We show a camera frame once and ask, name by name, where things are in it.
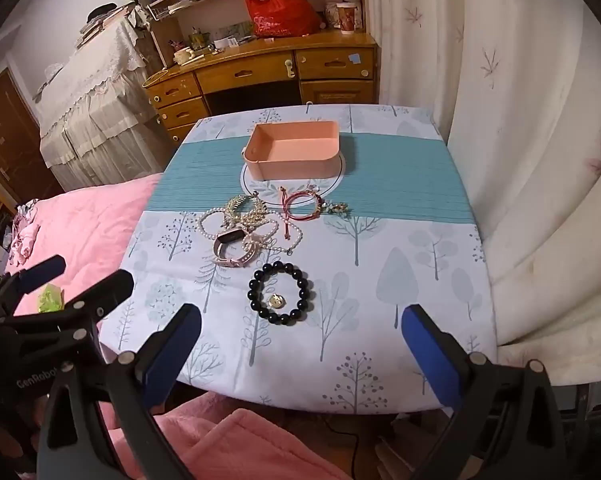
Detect white pearl necklace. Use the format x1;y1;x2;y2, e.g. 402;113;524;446
197;204;304;257

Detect green wrapper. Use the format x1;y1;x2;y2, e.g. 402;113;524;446
36;283;64;314

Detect black bead bracelet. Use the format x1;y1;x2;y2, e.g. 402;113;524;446
247;260;315;325

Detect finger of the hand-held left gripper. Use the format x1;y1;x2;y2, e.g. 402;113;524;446
0;269;135;341
0;255;67;317

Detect red string bracelet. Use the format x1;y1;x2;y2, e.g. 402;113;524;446
277;185;324;239

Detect pink smart watch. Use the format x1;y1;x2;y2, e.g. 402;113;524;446
213;228;262;269

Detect pink floral cloth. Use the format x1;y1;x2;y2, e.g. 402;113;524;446
8;198;42;266

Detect red plastic bag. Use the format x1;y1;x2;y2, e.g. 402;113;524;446
243;0;324;39

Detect black cable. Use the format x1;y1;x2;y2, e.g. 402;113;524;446
325;422;360;480

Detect wooden desk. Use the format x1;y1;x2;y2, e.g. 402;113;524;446
143;32;382;146

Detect gold leaf necklace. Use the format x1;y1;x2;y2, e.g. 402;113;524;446
224;193;269;229

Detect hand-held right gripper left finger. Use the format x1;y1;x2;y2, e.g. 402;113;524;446
38;302;204;480

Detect pink plastic box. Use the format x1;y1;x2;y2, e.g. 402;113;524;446
240;121;344;181

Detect red and white paper cup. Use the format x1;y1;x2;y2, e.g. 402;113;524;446
335;2;358;35

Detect white lace furniture cover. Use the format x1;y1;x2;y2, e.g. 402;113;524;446
32;14;164;192

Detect white leaf print curtain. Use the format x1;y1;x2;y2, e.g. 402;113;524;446
363;0;601;387

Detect brown wooden door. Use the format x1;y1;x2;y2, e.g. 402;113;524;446
0;70;64;212

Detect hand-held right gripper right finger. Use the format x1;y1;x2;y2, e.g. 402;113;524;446
401;304;569;480

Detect pink fleece blanket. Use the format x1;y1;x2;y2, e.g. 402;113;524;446
95;389;352;480

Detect gold flower bracelet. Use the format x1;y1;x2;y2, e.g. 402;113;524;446
317;198;352;216

